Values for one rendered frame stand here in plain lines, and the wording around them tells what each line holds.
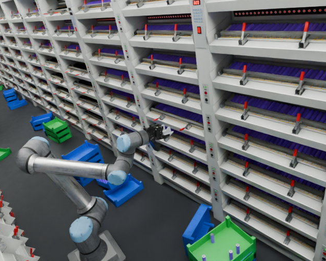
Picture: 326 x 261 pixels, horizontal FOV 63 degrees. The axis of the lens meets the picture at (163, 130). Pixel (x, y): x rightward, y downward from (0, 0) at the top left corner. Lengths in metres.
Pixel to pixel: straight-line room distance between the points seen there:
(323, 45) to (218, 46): 0.45
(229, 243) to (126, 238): 0.86
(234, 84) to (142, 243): 1.31
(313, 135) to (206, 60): 0.62
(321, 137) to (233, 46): 0.55
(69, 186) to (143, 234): 0.68
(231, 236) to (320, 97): 0.88
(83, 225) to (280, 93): 1.37
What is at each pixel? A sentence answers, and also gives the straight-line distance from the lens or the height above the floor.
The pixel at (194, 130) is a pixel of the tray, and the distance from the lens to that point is 1.77.
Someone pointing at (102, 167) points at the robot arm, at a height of 0.81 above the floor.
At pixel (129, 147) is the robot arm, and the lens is 1.46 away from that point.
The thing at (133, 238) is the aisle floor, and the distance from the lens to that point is 2.15.
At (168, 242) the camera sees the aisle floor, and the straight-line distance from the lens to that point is 2.07.
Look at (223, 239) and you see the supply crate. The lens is 1.63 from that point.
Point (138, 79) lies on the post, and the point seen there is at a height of 1.01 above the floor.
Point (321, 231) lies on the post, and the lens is 1.63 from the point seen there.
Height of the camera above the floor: 1.62
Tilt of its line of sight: 29 degrees down
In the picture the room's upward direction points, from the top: 11 degrees counter-clockwise
